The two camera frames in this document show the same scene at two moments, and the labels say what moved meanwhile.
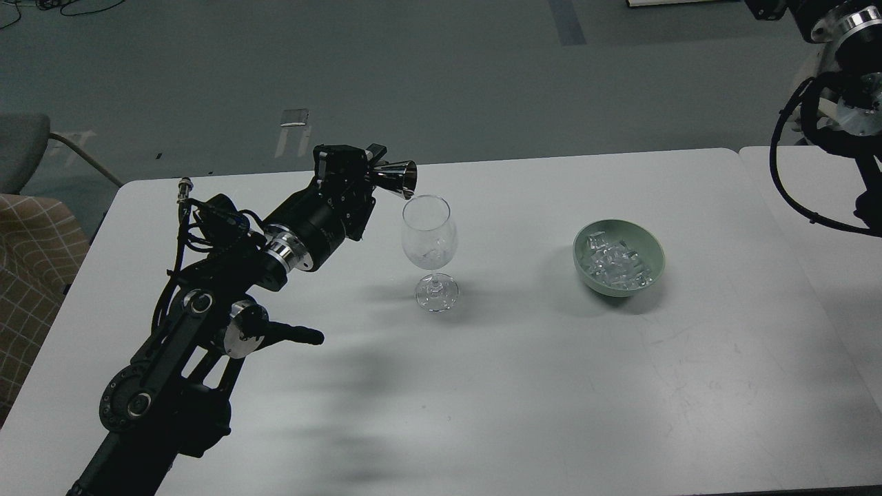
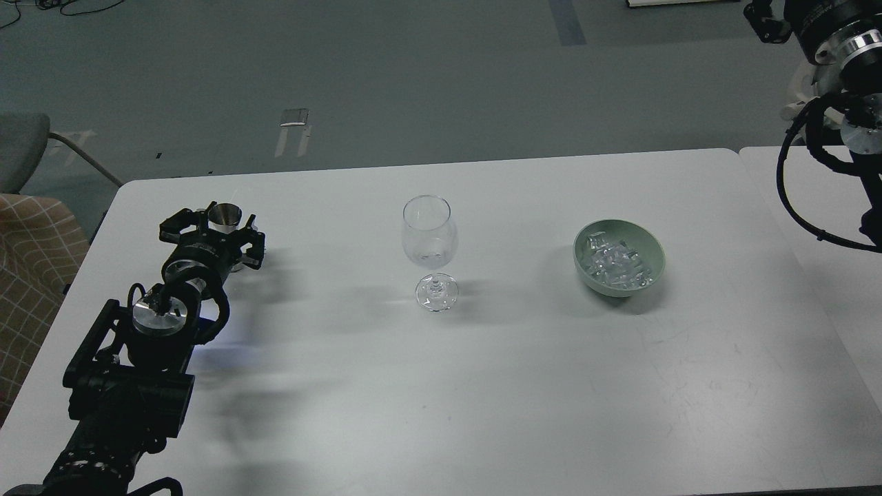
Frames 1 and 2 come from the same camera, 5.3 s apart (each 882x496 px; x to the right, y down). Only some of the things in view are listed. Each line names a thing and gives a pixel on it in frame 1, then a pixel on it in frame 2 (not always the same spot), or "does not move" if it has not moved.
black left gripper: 337,207 -> 207,255
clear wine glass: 430,238 does not move
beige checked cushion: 43,242 does not move
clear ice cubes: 615,264 does not move
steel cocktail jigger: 400,176 -> 224,217
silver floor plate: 297,117 does not move
